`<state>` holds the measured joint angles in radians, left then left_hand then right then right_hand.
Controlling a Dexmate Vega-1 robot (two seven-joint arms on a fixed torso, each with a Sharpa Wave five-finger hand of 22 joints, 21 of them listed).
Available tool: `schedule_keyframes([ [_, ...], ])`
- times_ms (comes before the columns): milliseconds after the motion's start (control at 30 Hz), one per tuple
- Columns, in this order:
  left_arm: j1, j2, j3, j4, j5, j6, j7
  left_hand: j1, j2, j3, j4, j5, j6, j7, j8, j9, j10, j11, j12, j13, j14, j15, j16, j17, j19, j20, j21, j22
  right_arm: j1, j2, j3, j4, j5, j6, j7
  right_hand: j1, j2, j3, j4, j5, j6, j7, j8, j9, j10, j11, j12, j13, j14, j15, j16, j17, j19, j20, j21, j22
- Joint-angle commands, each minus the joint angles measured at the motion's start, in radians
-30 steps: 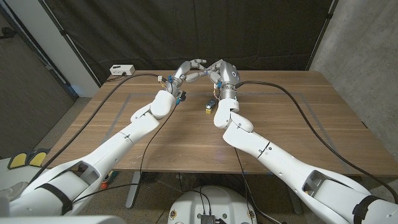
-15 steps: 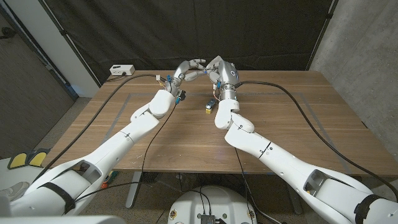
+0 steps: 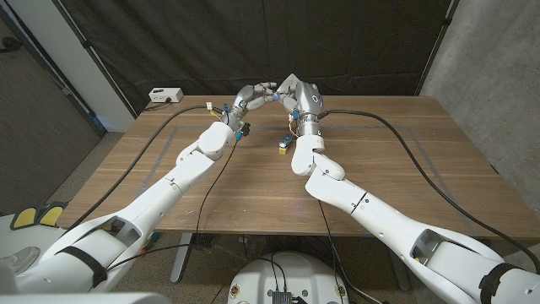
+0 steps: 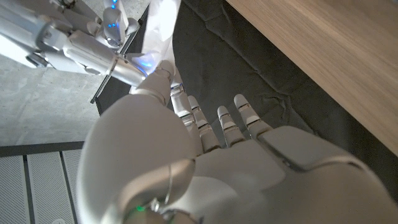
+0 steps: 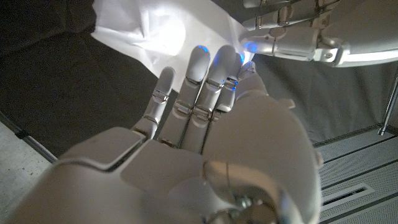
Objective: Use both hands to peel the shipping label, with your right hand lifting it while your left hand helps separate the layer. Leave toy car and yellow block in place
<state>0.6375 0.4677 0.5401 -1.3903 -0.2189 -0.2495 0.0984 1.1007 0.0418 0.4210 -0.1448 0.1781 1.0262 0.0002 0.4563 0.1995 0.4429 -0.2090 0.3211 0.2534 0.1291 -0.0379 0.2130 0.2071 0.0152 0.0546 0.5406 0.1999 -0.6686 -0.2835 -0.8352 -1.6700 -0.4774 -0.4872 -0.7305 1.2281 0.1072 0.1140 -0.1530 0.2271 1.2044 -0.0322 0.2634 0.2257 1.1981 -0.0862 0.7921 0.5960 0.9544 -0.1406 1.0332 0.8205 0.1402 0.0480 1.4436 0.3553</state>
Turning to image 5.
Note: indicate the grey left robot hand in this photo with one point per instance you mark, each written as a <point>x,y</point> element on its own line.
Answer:
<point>342,28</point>

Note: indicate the white plastic bag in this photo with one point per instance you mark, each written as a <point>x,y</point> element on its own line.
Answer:
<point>155,31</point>

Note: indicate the backdrop stand pole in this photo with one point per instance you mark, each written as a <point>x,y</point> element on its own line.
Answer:
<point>28,140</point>
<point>388,109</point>

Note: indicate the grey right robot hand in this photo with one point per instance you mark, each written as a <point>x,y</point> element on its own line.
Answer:
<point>217,155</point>

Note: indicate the ceiling air vent slot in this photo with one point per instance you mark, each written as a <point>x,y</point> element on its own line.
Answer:
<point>345,197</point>

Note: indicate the black backdrop curtain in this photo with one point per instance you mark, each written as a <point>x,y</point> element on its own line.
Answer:
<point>62,77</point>

